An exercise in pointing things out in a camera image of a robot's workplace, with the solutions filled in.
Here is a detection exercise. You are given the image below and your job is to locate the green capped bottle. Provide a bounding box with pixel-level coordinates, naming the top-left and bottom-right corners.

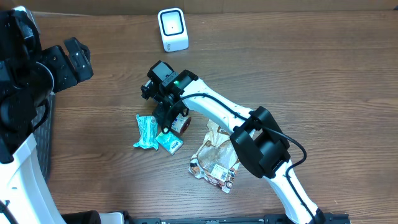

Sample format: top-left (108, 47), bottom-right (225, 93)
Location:
top-left (171, 114), bottom-right (192, 134)

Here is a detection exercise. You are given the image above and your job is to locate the teal snack bar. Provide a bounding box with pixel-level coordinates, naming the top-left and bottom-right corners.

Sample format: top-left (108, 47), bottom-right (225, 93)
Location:
top-left (133, 114), bottom-right (159, 151)

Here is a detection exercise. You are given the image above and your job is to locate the teal tissue pack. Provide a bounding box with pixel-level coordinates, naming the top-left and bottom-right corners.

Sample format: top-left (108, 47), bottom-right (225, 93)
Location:
top-left (155, 132), bottom-right (183, 155)

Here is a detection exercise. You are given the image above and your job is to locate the brown snack pouch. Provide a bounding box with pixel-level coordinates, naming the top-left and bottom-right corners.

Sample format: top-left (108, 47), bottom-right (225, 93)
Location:
top-left (188, 120), bottom-right (240, 194)

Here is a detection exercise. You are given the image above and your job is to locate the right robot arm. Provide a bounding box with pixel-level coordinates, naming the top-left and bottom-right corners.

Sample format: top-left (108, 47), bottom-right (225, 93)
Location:
top-left (141, 61), bottom-right (326, 223)

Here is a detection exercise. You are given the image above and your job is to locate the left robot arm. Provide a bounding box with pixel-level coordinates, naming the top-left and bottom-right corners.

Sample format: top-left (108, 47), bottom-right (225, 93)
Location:
top-left (1, 6), bottom-right (129, 223)

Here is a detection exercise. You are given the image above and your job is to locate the white barcode scanner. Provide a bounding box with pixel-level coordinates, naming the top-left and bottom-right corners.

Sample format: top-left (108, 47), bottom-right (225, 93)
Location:
top-left (157, 7), bottom-right (189, 52)

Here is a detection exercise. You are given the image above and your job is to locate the grey plastic basket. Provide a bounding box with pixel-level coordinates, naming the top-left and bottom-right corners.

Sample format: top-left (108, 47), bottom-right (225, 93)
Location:
top-left (34, 95), bottom-right (55, 182)

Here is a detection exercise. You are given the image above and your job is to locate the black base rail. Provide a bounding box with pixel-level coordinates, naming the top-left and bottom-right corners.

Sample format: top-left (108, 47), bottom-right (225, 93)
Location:
top-left (130, 213), bottom-right (351, 224)

